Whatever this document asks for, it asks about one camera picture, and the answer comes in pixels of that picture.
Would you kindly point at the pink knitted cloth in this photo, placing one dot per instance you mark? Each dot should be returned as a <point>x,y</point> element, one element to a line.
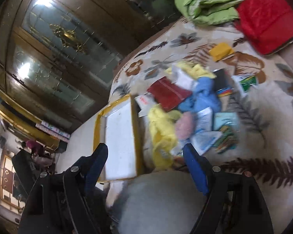
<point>185,126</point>

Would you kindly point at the teal booklet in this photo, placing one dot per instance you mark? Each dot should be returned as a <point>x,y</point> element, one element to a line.
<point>225,120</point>

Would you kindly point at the blue towel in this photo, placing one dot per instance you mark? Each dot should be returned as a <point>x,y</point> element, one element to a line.
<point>205,95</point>

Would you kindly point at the green folded blanket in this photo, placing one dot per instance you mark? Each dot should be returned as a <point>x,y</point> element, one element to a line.
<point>210,4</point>

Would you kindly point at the yellow sponge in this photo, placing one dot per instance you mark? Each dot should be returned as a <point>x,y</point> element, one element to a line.
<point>221,51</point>

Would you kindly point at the pack of crayons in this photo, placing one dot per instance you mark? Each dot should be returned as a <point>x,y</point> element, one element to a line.
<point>227,139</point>

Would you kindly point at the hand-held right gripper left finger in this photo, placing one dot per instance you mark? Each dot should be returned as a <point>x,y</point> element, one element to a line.
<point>99,162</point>

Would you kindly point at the gold framed wall panel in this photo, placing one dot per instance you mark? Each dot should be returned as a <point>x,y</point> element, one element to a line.
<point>6,178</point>

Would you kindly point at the green and white sachet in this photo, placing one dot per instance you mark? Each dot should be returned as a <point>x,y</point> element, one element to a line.
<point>246,82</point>

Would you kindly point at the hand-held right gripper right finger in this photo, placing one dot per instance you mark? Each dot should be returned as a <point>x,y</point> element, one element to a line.
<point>195,169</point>

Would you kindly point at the yellow-edged white tray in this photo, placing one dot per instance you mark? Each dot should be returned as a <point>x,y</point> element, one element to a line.
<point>118,136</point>

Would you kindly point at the white packet with red print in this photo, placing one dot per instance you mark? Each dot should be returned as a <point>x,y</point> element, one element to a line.
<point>144,102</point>

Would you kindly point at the white printed long box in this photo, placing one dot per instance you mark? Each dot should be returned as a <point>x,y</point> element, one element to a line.
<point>53,129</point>

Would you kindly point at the large white and blue packet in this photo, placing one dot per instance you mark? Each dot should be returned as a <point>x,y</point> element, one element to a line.
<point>205,141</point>

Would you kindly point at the wooden cabinet with glass doors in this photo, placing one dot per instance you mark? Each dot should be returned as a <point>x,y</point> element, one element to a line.
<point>63,53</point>

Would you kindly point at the black pack of coloured pens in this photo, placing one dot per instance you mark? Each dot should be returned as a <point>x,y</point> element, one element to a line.
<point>222,80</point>

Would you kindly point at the long yellow cloth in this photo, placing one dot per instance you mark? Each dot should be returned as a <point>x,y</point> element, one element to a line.
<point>161,131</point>

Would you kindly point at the leaf printed blanket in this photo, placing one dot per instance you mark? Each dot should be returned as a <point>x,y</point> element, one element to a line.
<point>266,131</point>

